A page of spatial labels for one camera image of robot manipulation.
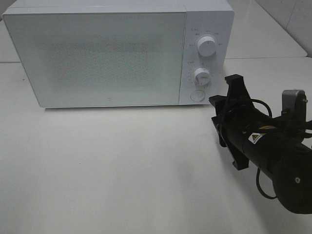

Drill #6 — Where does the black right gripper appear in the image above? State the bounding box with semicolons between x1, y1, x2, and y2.
209;74;271;170

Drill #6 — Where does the round white door-release button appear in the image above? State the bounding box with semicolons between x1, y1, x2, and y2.
190;90;205;102

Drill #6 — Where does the white timer knob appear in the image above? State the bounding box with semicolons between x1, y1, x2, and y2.
193;68;211;86

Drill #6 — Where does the white microwave door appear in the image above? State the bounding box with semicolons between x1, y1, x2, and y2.
4;13;186;108

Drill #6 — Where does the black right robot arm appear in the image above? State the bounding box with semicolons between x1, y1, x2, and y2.
209;74;312;215

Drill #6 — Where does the upper white power knob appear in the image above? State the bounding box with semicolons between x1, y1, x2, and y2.
197;35;216;57

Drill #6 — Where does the white microwave oven body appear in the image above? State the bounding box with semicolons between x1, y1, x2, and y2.
2;0;234;107

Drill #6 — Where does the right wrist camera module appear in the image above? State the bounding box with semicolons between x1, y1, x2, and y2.
281;90;307;122

